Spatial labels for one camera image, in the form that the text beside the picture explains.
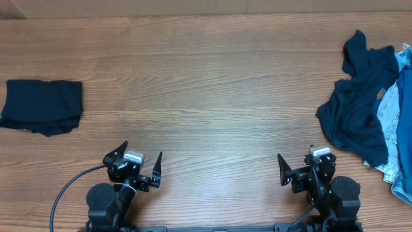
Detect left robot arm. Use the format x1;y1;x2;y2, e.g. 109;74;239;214
86;141;162;231

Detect light blue denim jeans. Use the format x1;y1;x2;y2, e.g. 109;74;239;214
375;44;411;204

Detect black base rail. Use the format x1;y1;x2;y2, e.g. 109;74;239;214
77;222;323;232

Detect dark navy t-shirt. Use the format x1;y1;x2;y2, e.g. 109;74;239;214
315;30;399;168

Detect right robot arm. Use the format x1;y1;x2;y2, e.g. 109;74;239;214
274;152;363;232

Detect blue garment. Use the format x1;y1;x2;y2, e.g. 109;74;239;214
397;65;411;194

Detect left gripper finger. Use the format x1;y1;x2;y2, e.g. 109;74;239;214
102;140;128;165
151;152;162;188

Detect folded black cloth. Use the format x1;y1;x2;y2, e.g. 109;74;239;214
1;79;83;137

